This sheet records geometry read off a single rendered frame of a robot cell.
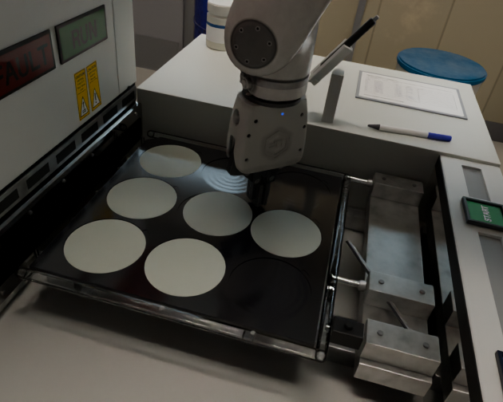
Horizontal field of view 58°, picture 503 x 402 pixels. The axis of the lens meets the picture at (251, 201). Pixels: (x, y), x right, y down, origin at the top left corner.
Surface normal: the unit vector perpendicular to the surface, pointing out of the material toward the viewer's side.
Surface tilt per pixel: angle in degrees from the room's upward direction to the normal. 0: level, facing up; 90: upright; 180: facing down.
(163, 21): 90
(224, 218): 1
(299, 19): 97
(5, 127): 90
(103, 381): 0
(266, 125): 88
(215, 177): 0
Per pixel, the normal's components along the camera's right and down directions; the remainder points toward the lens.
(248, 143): 0.34, 0.58
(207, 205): 0.09, -0.79
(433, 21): -0.26, 0.56
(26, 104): 0.96, 0.23
